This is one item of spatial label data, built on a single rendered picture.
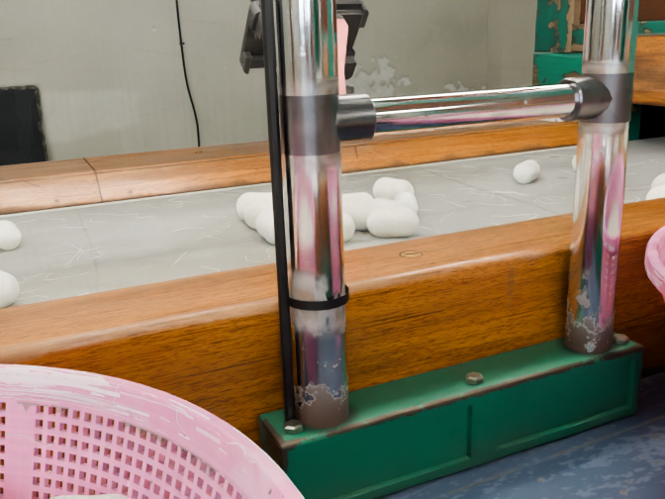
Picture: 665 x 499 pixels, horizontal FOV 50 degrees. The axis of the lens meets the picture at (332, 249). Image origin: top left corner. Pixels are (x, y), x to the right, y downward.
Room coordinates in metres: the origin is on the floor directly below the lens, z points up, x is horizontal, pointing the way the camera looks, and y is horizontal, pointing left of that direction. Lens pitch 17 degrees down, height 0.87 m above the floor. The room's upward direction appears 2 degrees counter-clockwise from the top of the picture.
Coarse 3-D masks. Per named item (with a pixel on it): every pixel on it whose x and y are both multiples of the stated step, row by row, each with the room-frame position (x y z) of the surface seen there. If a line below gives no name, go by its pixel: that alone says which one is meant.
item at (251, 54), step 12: (336, 0) 0.63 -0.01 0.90; (348, 0) 0.63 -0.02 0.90; (360, 0) 0.64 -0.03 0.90; (252, 12) 0.60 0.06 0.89; (336, 12) 0.63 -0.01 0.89; (348, 12) 0.63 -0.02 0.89; (360, 12) 0.64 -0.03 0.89; (252, 24) 0.60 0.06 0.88; (348, 24) 0.65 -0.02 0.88; (360, 24) 0.64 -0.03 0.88; (252, 36) 0.62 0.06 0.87; (348, 36) 0.66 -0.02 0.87; (252, 48) 0.62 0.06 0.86; (240, 60) 0.63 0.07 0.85; (252, 60) 0.62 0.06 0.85
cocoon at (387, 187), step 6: (378, 180) 0.57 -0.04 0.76; (384, 180) 0.56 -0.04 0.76; (390, 180) 0.56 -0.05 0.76; (396, 180) 0.56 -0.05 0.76; (402, 180) 0.55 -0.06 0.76; (378, 186) 0.56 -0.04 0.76; (384, 186) 0.56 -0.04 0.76; (390, 186) 0.55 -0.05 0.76; (396, 186) 0.55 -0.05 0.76; (402, 186) 0.55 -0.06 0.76; (408, 186) 0.55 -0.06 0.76; (378, 192) 0.56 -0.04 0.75; (384, 192) 0.56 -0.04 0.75; (390, 192) 0.55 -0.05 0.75; (396, 192) 0.55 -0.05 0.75; (414, 192) 0.55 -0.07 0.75; (390, 198) 0.55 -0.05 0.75
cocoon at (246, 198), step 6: (252, 192) 0.53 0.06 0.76; (270, 192) 0.52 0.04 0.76; (240, 198) 0.52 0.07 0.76; (246, 198) 0.52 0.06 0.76; (252, 198) 0.52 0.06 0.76; (258, 198) 0.52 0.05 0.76; (264, 198) 0.52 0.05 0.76; (270, 198) 0.52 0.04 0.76; (240, 204) 0.52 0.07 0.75; (246, 204) 0.52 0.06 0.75; (240, 210) 0.52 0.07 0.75; (240, 216) 0.52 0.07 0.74
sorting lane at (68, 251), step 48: (192, 192) 0.63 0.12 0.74; (240, 192) 0.63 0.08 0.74; (432, 192) 0.60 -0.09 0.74; (480, 192) 0.59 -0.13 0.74; (528, 192) 0.59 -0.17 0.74; (624, 192) 0.58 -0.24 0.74; (48, 240) 0.49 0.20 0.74; (96, 240) 0.49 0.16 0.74; (144, 240) 0.48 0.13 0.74; (192, 240) 0.48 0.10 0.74; (240, 240) 0.47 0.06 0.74; (384, 240) 0.46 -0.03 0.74; (48, 288) 0.39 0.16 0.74; (96, 288) 0.38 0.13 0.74
